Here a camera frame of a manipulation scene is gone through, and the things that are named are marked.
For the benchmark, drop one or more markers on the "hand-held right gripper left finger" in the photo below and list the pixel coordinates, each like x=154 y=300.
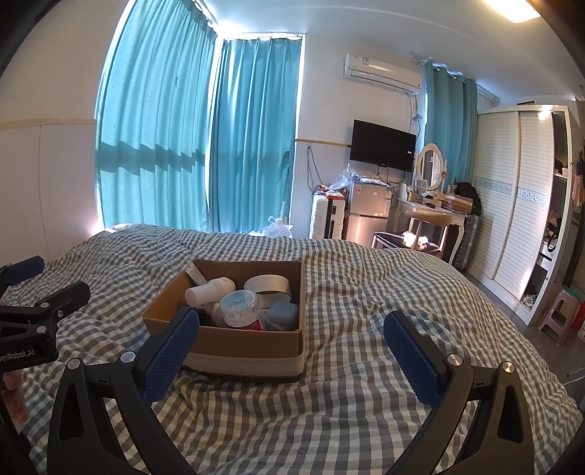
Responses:
x=171 y=351

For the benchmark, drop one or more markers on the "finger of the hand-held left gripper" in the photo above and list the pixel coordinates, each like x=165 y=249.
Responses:
x=25 y=269
x=59 y=299

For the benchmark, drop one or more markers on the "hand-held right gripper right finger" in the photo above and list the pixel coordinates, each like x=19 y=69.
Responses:
x=411 y=361

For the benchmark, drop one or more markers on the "white plastic bottle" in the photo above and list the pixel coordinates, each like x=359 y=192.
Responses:
x=208 y=292

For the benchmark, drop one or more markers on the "cardboard box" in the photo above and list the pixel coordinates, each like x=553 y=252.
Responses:
x=256 y=351

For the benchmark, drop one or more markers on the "teal white plastic container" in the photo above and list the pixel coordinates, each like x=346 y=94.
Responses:
x=281 y=315

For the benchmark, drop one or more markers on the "person's left hand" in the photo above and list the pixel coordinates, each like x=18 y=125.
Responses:
x=13 y=393

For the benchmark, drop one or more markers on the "clear cotton swab jar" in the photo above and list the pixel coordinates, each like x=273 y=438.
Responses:
x=238 y=308

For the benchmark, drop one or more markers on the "grey white checked blanket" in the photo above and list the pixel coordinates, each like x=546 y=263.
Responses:
x=347 y=411

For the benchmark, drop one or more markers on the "red packet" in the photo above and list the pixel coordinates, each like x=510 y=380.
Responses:
x=252 y=324

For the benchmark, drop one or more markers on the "white tape roll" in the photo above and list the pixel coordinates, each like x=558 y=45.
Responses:
x=267 y=285

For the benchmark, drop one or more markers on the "dark suitcase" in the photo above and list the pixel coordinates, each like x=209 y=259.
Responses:
x=468 y=242

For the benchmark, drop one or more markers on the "white dressing table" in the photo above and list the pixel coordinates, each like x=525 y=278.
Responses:
x=429 y=212

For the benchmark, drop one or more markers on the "silver small fridge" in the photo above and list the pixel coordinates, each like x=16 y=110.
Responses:
x=368 y=214

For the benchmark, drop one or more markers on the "pink plastic stool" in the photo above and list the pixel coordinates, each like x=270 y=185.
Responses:
x=560 y=310

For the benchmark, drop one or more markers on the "clear water jug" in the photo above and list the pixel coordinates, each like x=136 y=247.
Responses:
x=278 y=228

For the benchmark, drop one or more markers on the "white suitcase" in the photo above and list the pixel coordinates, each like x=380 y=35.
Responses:
x=327 y=219

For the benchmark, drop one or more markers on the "black bag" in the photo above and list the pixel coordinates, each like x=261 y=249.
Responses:
x=468 y=197

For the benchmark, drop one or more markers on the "white slatted wardrobe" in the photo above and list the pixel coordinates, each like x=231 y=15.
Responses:
x=507 y=205

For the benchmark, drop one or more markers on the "clear plastic bags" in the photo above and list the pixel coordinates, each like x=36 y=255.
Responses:
x=347 y=178

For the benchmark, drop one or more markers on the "white oval mirror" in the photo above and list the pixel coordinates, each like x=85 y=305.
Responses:
x=430 y=166

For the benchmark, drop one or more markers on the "wide teal curtain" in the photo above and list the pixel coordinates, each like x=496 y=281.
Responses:
x=155 y=114

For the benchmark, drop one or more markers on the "narrow teal curtain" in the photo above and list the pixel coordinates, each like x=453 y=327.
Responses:
x=450 y=128

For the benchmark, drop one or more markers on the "white air conditioner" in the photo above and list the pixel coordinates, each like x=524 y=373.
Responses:
x=381 y=73

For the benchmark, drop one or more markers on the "ceiling light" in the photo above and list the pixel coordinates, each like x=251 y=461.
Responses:
x=514 y=8

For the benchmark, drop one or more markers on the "black wall television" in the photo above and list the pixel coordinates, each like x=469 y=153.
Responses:
x=383 y=146

